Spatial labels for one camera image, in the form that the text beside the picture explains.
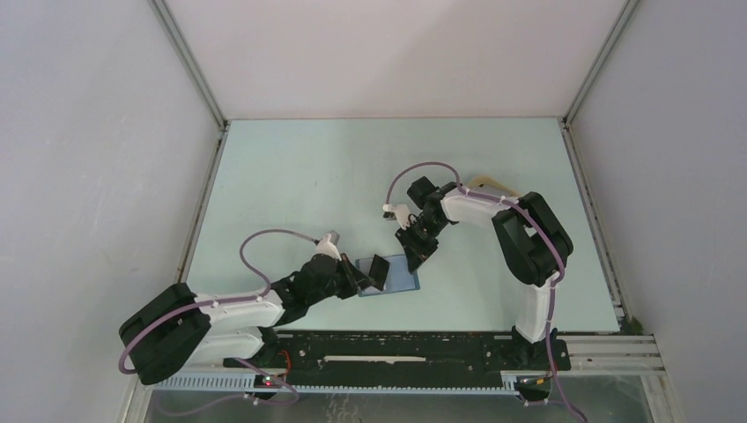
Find blue card holder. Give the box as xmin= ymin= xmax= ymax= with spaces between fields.
xmin=359 ymin=254 xmax=420 ymax=298

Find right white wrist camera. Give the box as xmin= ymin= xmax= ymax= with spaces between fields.
xmin=382 ymin=204 xmax=411 ymax=230

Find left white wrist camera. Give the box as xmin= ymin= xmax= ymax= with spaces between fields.
xmin=314 ymin=231 xmax=342 ymax=261

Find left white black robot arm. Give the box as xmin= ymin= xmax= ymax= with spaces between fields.
xmin=119 ymin=254 xmax=390 ymax=385

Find black credit card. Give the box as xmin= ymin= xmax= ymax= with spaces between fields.
xmin=368 ymin=255 xmax=390 ymax=292

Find left controller board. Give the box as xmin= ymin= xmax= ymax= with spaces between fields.
xmin=254 ymin=375 xmax=285 ymax=390

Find beige oval tray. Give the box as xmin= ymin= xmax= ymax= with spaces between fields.
xmin=467 ymin=174 xmax=521 ymax=197

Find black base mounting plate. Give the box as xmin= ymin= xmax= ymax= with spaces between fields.
xmin=248 ymin=330 xmax=572 ymax=389

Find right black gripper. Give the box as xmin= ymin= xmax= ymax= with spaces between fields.
xmin=395 ymin=215 xmax=447 ymax=274

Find aluminium frame rail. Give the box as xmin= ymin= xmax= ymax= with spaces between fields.
xmin=134 ymin=332 xmax=667 ymax=378

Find white cable duct strip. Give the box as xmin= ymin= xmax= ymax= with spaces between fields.
xmin=152 ymin=372 xmax=518 ymax=396

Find right controller board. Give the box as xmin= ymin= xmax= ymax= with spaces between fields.
xmin=515 ymin=375 xmax=552 ymax=390

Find controller board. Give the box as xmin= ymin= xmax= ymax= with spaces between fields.
xmin=254 ymin=375 xmax=285 ymax=390
xmin=515 ymin=375 xmax=552 ymax=390

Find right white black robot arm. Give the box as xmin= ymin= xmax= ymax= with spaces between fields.
xmin=382 ymin=177 xmax=573 ymax=368

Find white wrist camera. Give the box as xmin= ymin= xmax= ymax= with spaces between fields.
xmin=382 ymin=204 xmax=411 ymax=230
xmin=314 ymin=231 xmax=342 ymax=261

